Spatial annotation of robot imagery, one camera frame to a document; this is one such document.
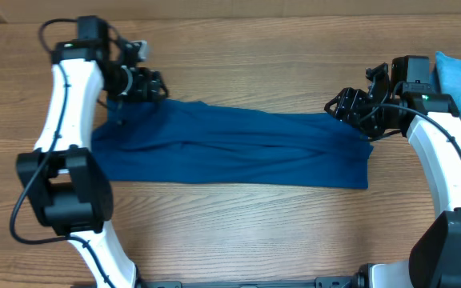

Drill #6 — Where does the dark blue polo shirt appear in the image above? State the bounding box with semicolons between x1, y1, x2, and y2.
91;100;373;189

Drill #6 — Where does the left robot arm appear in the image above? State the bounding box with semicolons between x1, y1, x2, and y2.
16;15;169;287

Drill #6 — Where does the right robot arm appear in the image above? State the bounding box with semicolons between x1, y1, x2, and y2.
316;55;461;288

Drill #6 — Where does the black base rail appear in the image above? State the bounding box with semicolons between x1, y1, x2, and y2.
138;264;372;288

